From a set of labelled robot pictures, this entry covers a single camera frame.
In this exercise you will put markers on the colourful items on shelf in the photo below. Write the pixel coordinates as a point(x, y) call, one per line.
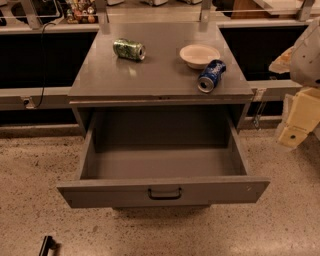
point(81, 12)

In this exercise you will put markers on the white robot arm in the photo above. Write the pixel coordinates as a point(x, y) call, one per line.
point(302, 60)

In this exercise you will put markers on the hanging metal bracket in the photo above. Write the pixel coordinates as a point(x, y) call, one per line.
point(261, 103)

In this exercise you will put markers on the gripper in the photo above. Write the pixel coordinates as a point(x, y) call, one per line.
point(306, 61)

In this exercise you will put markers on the green soda can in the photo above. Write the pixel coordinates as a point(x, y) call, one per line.
point(128, 49)

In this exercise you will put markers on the blue soda can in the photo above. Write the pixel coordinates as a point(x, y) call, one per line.
point(211, 75)

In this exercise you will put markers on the black object on floor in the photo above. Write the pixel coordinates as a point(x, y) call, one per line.
point(48, 244)

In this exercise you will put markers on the grey metal drawer cabinet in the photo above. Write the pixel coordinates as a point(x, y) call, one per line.
point(162, 78)

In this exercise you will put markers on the grey top drawer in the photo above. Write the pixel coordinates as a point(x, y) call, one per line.
point(151, 158)

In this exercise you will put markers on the white bowl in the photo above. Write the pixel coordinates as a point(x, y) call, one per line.
point(198, 56)

